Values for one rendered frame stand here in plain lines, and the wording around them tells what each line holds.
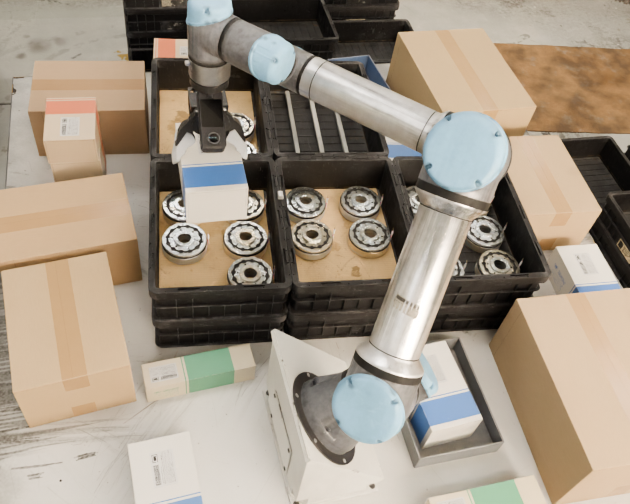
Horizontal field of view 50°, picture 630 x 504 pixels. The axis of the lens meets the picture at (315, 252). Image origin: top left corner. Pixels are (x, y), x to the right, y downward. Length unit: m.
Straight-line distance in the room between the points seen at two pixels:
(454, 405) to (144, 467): 0.65
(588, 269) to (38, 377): 1.34
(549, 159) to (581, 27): 2.57
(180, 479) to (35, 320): 0.44
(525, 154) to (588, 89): 2.03
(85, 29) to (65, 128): 2.05
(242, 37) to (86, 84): 0.93
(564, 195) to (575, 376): 0.59
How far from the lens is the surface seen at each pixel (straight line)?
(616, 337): 1.65
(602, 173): 3.07
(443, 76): 2.13
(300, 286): 1.44
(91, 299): 1.52
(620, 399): 1.56
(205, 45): 1.20
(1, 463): 1.56
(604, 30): 4.61
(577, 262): 1.90
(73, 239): 1.63
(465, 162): 1.00
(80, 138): 1.76
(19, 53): 3.69
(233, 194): 1.33
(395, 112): 1.19
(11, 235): 1.67
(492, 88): 2.15
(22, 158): 2.07
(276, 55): 1.14
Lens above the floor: 2.09
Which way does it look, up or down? 50 degrees down
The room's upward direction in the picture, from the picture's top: 11 degrees clockwise
